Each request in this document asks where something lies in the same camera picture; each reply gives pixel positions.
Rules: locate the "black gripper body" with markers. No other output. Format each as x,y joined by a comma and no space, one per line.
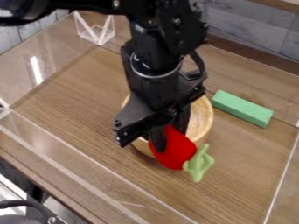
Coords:
159,94

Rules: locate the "wooden bowl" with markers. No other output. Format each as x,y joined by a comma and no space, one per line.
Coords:
199,126

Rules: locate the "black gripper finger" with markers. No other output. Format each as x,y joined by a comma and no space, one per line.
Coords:
182,120
158,138

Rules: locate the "green rectangular block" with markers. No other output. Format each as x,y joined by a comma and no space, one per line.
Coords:
242,108

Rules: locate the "clear acrylic corner bracket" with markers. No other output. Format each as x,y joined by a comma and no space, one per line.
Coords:
97,34

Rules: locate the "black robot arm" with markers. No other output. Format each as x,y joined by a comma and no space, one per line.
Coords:
164,70

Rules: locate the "red plush strawberry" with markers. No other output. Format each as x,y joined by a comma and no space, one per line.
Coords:
182,155

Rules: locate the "clear acrylic tray walls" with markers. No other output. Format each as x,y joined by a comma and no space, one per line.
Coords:
56,137

